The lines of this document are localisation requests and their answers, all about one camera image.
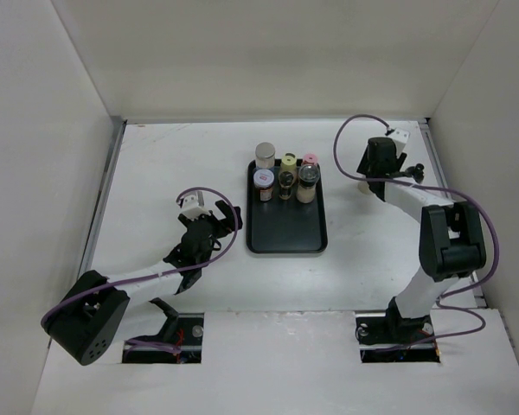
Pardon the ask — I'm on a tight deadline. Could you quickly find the black pump bottle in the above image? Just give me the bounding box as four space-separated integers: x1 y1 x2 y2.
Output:
407 163 425 184
357 182 372 195

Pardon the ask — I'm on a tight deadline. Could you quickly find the dark sauce jar white lid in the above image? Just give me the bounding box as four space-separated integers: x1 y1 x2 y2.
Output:
253 169 275 202

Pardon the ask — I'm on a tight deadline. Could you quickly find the small dark spice bottle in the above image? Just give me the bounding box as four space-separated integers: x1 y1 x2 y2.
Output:
279 170 294 201

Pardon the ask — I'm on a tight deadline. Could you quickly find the tall jar silver lid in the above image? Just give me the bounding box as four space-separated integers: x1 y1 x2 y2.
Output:
255 142 276 170

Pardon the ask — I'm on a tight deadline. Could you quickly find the pink cap spice bottle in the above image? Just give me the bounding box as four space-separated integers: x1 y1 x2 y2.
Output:
302 153 318 166

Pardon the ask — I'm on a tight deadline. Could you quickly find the yellow cap spice bottle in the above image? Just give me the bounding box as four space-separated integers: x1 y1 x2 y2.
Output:
280 153 297 174

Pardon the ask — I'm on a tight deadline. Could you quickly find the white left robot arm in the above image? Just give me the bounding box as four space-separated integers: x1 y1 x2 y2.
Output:
41 195 242 366

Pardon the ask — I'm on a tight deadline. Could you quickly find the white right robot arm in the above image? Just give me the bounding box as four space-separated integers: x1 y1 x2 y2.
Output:
357 137 486 342

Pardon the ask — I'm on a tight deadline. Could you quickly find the black rectangular tray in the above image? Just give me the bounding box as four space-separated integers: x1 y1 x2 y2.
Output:
246 161 328 254

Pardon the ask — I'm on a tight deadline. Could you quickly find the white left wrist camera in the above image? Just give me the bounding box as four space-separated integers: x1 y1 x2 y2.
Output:
177 190 209 220

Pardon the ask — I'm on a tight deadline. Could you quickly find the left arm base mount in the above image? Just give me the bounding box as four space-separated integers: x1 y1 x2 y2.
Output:
121 297 205 365

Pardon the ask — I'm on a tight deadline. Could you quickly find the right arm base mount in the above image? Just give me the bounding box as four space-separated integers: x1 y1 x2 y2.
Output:
355 310 440 363

